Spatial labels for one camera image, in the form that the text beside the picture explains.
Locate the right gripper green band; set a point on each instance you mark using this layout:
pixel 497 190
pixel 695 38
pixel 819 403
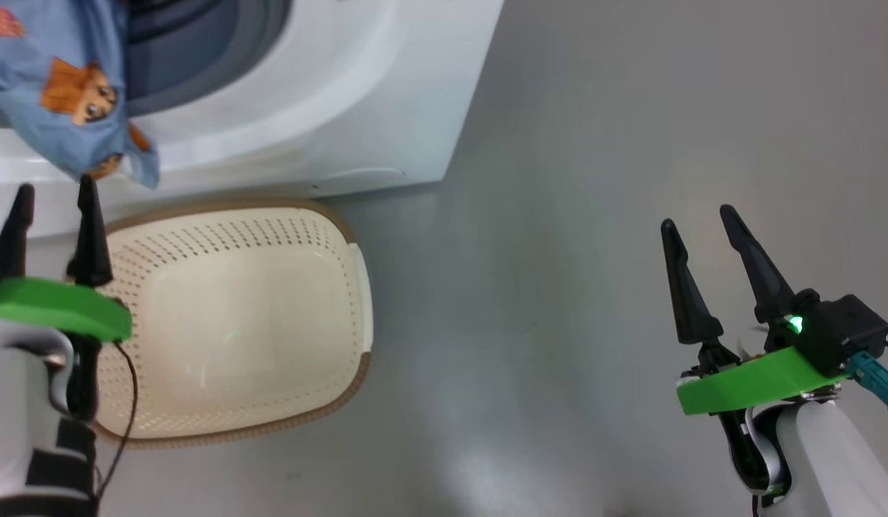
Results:
pixel 752 380

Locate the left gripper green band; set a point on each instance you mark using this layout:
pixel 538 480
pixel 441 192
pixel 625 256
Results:
pixel 56 309

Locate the blue fox-print garment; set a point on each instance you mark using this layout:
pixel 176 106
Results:
pixel 49 43

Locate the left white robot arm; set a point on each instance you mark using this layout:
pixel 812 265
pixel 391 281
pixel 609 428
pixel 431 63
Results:
pixel 20 431

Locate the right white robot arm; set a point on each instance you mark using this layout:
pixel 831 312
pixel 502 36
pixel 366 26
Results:
pixel 831 467

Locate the cream perforated laundry basket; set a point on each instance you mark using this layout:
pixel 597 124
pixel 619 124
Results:
pixel 242 323

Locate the white front-load washing machine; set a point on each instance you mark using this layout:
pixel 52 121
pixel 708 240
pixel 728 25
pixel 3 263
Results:
pixel 386 108

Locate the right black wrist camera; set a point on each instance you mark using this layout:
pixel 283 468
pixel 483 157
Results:
pixel 838 334

